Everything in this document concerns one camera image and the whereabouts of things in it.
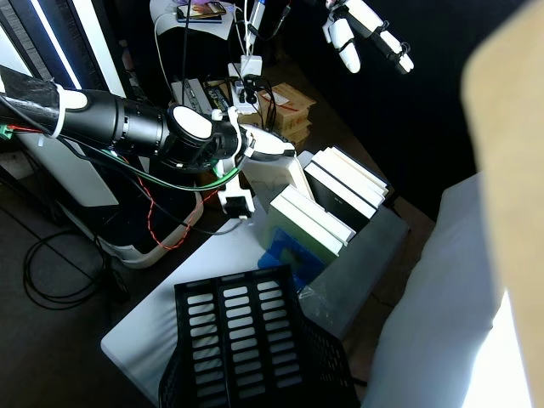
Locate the thick cream cover book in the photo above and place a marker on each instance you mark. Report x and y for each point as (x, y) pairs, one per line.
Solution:
(272, 178)

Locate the white adapter stick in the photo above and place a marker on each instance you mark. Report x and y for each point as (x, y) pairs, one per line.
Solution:
(256, 17)

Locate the cardboard box red label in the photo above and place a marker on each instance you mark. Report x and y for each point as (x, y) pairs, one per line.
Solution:
(293, 104)

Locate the white square charger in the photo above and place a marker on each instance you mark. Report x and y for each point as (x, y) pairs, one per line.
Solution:
(251, 66)

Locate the black power plug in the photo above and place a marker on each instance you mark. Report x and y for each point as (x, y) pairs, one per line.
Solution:
(251, 87)

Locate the plain small cardboard box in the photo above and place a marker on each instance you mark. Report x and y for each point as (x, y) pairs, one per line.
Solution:
(297, 136)

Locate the white power strip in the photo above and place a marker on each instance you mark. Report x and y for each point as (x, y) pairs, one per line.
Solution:
(240, 98)

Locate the smartphone colourful screen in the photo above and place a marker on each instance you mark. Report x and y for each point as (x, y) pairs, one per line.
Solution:
(208, 8)

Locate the cream spine book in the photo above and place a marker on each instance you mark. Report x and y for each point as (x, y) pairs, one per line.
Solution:
(348, 172)

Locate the black device green label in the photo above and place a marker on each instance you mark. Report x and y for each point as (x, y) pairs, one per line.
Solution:
(217, 95)

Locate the dark smartphone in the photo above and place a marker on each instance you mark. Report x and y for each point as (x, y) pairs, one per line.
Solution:
(197, 19)

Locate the white book K spine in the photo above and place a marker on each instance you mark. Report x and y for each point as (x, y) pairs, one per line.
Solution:
(348, 183)

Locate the silver metal device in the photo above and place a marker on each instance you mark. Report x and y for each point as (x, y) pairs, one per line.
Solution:
(189, 91)

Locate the white round stool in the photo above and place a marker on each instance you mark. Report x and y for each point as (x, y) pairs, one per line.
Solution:
(170, 30)

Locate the black book LET IT BE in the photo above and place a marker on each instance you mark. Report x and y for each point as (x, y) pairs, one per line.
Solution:
(340, 208)

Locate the tan board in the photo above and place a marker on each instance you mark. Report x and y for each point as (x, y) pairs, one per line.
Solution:
(510, 149)

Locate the pale green book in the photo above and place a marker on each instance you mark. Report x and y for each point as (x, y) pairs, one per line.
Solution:
(306, 234)

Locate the blue bookend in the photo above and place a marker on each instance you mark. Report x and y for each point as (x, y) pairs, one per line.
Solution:
(289, 255)

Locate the white fabric sheet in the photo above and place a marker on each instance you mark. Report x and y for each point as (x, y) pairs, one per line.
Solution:
(425, 297)

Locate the clear plastic wrap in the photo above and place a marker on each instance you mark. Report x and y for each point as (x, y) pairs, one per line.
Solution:
(316, 308)

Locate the white tower with light strip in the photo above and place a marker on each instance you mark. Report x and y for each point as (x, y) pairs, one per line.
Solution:
(85, 178)

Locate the black slotted file rack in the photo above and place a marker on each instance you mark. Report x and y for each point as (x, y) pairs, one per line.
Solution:
(255, 340)

